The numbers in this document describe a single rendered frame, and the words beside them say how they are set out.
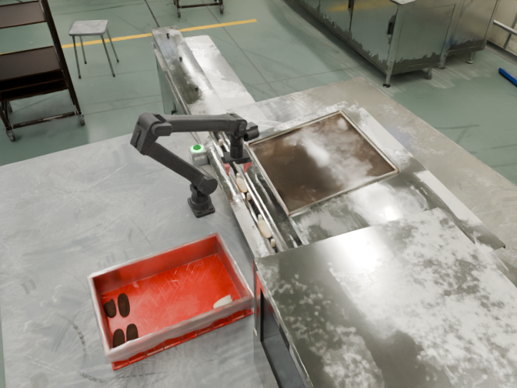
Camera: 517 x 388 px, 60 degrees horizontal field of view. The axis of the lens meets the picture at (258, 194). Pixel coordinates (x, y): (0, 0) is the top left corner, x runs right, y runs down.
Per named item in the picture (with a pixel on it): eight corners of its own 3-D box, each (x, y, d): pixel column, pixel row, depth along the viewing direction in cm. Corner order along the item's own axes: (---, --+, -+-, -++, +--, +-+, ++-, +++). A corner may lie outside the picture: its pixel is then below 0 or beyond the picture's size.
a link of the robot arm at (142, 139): (118, 138, 151) (132, 152, 145) (142, 107, 151) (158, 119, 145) (195, 185, 187) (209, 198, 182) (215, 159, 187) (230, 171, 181)
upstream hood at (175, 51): (151, 38, 314) (150, 27, 309) (177, 35, 319) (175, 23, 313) (195, 132, 226) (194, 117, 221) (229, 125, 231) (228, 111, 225)
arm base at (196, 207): (187, 201, 191) (196, 219, 183) (185, 186, 186) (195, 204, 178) (205, 195, 194) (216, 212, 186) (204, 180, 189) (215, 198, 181)
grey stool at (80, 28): (119, 61, 480) (110, 18, 450) (115, 77, 453) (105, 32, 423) (85, 63, 477) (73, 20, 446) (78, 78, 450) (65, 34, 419)
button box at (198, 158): (189, 164, 216) (187, 145, 209) (205, 160, 218) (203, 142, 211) (193, 174, 211) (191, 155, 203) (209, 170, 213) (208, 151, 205)
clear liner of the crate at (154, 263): (91, 292, 155) (83, 274, 149) (221, 246, 171) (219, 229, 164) (110, 376, 133) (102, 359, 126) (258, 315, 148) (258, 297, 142)
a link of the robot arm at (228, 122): (136, 125, 153) (151, 138, 147) (139, 109, 151) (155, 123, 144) (232, 123, 182) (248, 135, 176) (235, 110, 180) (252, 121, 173)
